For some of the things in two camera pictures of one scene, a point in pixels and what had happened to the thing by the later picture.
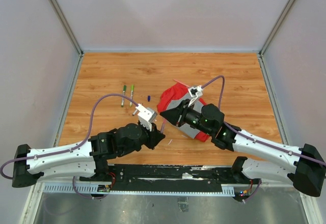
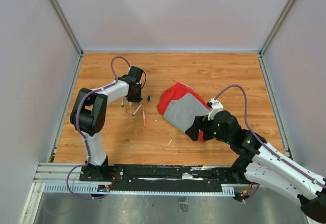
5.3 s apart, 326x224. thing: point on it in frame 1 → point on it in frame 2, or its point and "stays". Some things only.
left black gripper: x=155 y=135 → x=137 y=98
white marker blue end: x=134 y=112 stays
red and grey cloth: x=174 y=95 stays
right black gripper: x=173 y=115 → x=201 y=122
